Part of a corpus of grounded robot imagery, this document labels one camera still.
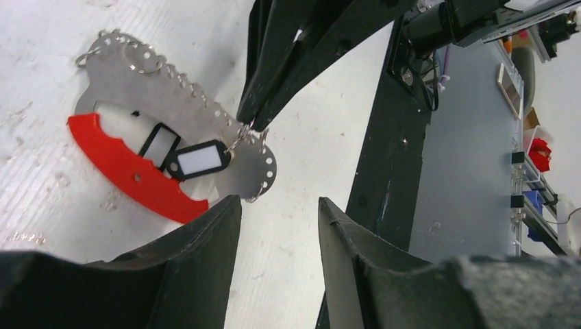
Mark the black key tag white label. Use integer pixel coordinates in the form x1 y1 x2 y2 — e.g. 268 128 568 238
164 140 232 182

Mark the red object on shelf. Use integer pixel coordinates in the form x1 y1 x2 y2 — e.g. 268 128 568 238
528 138 552 173

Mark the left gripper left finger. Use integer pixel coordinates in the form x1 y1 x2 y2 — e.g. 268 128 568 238
1 195 242 328

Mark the red handled key tool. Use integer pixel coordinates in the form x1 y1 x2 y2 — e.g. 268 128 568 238
68 29 277 224

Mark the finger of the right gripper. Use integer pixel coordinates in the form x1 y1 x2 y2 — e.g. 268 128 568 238
253 0 417 132
236 0 316 125

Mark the silver wire keyrings bunch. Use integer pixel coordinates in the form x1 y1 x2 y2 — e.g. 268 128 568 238
223 120 269 154

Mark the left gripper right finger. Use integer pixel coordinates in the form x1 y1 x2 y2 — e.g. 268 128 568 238
318 197 580 328

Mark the blue object on shelf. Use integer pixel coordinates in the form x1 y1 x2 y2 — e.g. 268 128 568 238
521 191 545 243

